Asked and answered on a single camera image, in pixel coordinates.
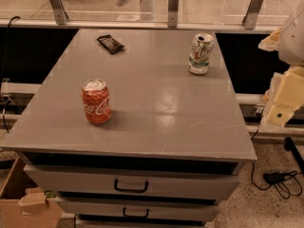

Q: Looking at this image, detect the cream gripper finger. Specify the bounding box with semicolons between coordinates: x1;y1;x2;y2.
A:
264;66;304;127
258;28;281;51

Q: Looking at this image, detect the red coca-cola can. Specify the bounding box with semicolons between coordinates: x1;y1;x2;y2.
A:
82;78;111;125

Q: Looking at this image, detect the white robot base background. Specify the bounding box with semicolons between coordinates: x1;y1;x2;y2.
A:
114;0;157;22

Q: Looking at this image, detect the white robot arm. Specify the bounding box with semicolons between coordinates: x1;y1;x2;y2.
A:
258;1;304;127

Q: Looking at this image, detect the white green 7up can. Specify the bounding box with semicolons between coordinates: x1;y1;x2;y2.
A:
188;33;214;75

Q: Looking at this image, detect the black pole right floor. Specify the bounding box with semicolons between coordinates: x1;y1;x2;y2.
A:
284;137;304;173

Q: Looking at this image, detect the grey drawer cabinet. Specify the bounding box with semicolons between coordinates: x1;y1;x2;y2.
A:
3;29;256;228

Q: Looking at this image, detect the black snack bar wrapper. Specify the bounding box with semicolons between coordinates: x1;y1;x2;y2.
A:
97;34;124;54

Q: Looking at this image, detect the top grey drawer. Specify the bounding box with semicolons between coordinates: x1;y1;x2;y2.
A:
24;164;239;200

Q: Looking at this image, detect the grey drawer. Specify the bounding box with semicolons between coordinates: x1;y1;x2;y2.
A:
55;197;219;222
24;164;239;200

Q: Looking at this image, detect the middle grey drawer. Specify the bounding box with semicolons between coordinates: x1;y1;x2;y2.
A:
55;197;219;222

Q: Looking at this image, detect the brown cardboard box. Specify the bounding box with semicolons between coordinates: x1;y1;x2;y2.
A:
0;159;63;228

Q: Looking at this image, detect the right metal bracket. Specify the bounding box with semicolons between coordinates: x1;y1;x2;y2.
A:
242;0;264;29

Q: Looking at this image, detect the metal bracket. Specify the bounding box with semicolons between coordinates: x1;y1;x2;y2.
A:
49;0;67;25
167;0;180;28
242;0;264;29

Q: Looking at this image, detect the black power adapter with cable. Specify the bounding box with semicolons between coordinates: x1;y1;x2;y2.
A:
250;164;303;200

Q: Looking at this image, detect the middle metal bracket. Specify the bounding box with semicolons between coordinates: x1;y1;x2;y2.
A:
167;0;180;28

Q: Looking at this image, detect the black top drawer handle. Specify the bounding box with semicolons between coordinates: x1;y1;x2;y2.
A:
114;180;149;194

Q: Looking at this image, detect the black drawer handle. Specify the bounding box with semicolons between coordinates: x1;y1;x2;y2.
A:
114;180;149;194
123;207;150;219

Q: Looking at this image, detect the black middle drawer handle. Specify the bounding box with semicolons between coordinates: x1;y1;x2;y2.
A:
123;207;150;219

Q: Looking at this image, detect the left metal bracket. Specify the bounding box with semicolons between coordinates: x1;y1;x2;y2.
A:
49;0;67;25

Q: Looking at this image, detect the black cable left wall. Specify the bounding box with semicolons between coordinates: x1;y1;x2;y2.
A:
0;15;22;81

